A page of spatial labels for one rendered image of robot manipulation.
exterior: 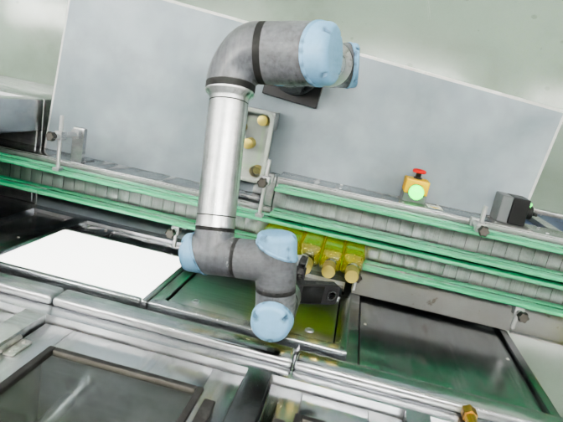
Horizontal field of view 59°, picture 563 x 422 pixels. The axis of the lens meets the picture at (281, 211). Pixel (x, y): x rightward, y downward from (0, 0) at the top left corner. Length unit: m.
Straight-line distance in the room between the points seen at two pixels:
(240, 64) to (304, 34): 0.13
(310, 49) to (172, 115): 0.87
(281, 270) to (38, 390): 0.47
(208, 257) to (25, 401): 0.38
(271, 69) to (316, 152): 0.70
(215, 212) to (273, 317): 0.22
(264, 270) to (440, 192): 0.86
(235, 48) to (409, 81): 0.76
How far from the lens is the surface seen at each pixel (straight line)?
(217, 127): 0.94
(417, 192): 1.50
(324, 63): 0.92
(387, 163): 1.59
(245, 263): 0.89
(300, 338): 1.15
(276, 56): 0.93
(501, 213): 1.58
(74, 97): 1.86
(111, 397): 0.98
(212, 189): 0.92
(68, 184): 1.75
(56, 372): 1.05
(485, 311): 1.61
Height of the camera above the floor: 2.33
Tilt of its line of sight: 75 degrees down
